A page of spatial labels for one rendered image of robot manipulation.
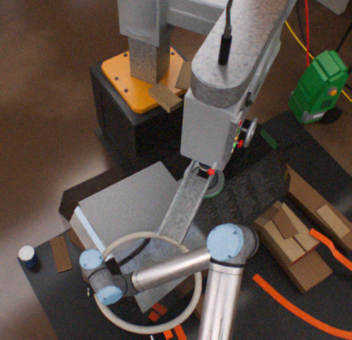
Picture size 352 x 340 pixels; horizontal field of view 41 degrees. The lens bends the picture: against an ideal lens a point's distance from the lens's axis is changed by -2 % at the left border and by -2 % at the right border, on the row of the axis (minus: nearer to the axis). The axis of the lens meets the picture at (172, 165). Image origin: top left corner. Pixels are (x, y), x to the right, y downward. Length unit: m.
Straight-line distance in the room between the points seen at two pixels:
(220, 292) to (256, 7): 1.19
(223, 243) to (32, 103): 2.84
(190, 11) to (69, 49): 2.13
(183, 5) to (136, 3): 0.24
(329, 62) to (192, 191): 1.80
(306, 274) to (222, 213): 0.93
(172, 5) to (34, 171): 1.75
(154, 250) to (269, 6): 1.27
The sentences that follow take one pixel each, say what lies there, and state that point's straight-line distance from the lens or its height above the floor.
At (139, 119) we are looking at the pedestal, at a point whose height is 0.74.
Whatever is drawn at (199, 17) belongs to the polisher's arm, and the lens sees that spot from 2.52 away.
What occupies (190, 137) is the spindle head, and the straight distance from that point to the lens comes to 2.10.
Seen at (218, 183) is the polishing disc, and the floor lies 0.90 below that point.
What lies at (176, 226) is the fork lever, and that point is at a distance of 2.29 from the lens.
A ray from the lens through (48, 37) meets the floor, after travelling 4.63.
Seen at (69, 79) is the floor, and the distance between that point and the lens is 4.21.
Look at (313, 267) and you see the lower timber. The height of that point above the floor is 0.10.
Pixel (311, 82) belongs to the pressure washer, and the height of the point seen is 0.40.
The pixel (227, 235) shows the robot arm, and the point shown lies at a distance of 1.52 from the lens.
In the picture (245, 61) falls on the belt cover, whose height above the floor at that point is 1.74.
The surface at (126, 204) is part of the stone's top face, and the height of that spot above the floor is 0.87.
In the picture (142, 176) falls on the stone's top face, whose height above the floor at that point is 0.87.
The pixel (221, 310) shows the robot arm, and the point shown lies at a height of 1.54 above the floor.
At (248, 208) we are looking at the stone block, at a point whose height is 0.72.
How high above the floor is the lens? 3.03
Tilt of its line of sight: 57 degrees down
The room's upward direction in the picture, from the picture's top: 3 degrees clockwise
